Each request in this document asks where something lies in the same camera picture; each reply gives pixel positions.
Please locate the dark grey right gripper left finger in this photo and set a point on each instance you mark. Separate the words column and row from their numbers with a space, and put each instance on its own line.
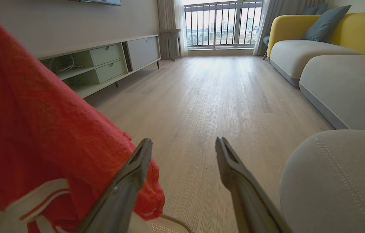
column 121, row 200

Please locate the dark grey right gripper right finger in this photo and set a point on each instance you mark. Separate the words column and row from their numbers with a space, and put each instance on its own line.
column 250, row 200

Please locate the red knitted garment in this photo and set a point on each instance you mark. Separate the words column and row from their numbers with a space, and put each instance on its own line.
column 33, row 123

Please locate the cream plastic laundry basket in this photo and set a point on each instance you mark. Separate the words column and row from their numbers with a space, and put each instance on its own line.
column 169, row 226

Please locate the round grey upholstered seat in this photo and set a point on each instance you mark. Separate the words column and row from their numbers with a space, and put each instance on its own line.
column 341, row 184

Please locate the low white TV console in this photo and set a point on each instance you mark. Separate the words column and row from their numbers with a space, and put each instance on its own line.
column 111, row 61

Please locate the yellow and grey sofa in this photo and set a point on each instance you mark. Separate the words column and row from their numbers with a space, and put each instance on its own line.
column 328, row 68

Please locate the small grey slatted side table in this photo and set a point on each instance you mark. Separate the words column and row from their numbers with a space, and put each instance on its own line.
column 170, row 43

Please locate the grey window balcony railing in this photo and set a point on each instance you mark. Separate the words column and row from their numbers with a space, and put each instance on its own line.
column 223, row 24

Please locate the beige sheer curtain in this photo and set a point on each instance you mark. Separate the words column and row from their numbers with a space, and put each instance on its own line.
column 171, row 19

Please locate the grey curtain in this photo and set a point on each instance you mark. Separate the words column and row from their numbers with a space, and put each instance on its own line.
column 273, row 13

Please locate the large blue-grey cushion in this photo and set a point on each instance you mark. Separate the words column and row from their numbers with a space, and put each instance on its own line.
column 325, row 24

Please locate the black flat screen television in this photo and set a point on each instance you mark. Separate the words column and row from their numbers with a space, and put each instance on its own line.
column 100, row 1

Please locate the small blue-grey cushion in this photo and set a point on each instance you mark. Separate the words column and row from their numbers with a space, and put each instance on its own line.
column 315, row 9

